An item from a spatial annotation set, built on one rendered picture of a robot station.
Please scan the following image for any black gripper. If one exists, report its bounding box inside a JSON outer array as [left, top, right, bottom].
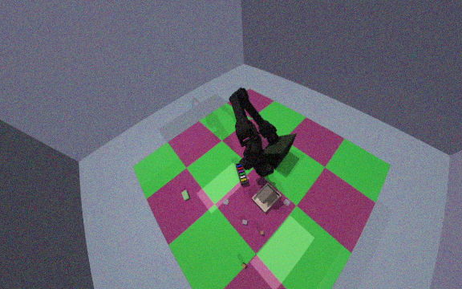
[[253, 149, 274, 177]]

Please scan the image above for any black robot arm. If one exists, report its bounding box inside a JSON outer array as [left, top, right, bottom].
[[229, 88, 281, 170]]

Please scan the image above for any beige rectangular tray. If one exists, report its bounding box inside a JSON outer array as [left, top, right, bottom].
[[251, 182, 281, 213]]

